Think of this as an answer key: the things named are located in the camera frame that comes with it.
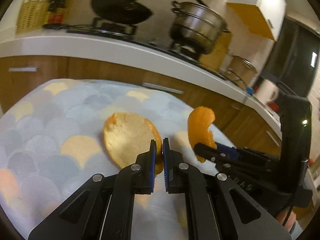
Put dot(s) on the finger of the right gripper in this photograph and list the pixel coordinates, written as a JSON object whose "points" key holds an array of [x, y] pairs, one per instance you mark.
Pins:
{"points": [[242, 154], [208, 153]]}

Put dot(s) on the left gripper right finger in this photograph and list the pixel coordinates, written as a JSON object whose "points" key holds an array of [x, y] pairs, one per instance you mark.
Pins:
{"points": [[216, 207]]}

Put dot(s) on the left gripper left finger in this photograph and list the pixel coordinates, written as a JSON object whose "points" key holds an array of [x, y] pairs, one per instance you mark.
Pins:
{"points": [[102, 208]]}

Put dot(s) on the orange peel piece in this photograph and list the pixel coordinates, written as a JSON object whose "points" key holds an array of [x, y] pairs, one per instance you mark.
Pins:
{"points": [[126, 135], [199, 121]]}

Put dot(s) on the person's right hand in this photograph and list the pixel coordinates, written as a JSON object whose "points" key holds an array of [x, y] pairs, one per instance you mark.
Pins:
{"points": [[291, 225]]}

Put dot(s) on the white electric kettle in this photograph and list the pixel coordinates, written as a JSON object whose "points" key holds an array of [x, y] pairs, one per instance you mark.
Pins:
{"points": [[267, 92]]}

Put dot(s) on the beige rice cooker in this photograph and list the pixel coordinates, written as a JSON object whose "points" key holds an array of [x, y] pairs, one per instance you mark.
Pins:
{"points": [[240, 72]]}

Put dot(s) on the wooden cutting board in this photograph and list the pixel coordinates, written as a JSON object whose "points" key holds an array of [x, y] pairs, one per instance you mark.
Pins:
{"points": [[214, 60]]}

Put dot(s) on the black microwave oven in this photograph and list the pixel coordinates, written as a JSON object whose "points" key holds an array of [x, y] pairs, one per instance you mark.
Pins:
{"points": [[292, 62]]}

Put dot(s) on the stainless steel steamer pot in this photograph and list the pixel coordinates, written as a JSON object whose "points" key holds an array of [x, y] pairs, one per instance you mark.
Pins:
{"points": [[197, 26]]}

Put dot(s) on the black gas stove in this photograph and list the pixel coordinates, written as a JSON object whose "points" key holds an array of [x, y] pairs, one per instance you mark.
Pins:
{"points": [[128, 33]]}

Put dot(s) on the black wok pan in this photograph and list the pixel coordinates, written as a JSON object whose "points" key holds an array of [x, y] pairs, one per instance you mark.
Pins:
{"points": [[128, 12]]}

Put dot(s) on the sauce bottles group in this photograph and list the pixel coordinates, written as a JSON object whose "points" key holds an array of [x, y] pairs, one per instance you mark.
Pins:
{"points": [[57, 11]]}

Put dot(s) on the wicker basket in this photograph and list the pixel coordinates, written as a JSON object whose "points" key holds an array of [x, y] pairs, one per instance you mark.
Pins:
{"points": [[31, 15]]}

